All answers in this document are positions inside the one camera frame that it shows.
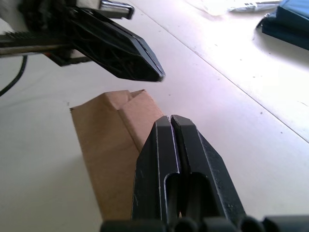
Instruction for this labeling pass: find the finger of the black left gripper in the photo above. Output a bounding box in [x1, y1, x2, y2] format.
[64, 6, 163, 83]
[112, 22, 167, 78]

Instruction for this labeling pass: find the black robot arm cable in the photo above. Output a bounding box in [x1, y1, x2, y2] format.
[0, 55, 28, 97]

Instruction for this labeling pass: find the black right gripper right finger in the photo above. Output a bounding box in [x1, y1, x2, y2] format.
[170, 114, 247, 219]

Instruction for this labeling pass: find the dark blue flat case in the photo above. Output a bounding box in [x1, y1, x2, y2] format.
[254, 0, 309, 52]

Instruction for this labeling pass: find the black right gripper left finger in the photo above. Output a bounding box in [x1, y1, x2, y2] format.
[131, 116, 181, 221]

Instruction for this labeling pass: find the small brown cardboard box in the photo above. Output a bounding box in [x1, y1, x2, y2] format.
[69, 89, 165, 229]

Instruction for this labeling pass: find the white crumpled plastic bag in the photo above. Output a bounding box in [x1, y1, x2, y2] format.
[226, 0, 283, 13]

